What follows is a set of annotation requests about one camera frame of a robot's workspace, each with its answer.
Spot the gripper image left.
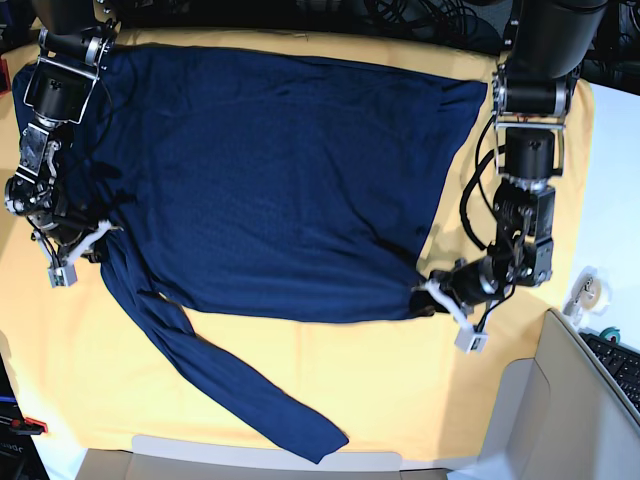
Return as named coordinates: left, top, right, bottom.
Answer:
left=27, top=212, right=123, bottom=267

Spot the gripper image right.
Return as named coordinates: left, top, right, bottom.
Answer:
left=409, top=257, right=510, bottom=332

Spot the dark blue long-sleeve shirt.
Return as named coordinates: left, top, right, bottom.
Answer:
left=65, top=47, right=487, bottom=456

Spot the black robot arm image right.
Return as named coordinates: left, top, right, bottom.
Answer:
left=410, top=1, right=608, bottom=337

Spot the yellow table cloth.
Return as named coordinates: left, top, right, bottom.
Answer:
left=0, top=28, right=596, bottom=464

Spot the clear tape dispenser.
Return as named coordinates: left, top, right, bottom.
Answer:
left=562, top=266, right=612, bottom=325

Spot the cardboard box right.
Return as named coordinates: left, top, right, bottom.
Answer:
left=474, top=310, right=639, bottom=479

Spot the green tape roll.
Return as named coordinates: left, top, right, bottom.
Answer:
left=599, top=327, right=621, bottom=344

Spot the red clamp bottom left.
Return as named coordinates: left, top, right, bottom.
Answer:
left=9, top=418, right=48, bottom=436

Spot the red clamp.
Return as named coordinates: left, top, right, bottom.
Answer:
left=0, top=58, right=11, bottom=96
left=9, top=418, right=48, bottom=436

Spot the red clamp top left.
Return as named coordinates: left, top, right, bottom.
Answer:
left=0, top=58, right=11, bottom=96

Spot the black keyboard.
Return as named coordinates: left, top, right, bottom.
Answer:
left=580, top=332, right=639, bottom=413

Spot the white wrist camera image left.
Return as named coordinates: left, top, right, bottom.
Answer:
left=48, top=265, right=77, bottom=288

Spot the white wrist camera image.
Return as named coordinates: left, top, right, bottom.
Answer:
left=48, top=265, right=77, bottom=288
left=454, top=329, right=488, bottom=354

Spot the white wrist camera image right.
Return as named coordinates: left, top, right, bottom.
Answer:
left=454, top=329, right=488, bottom=354

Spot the black cable bundle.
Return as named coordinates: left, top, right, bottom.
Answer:
left=294, top=0, right=511, bottom=46

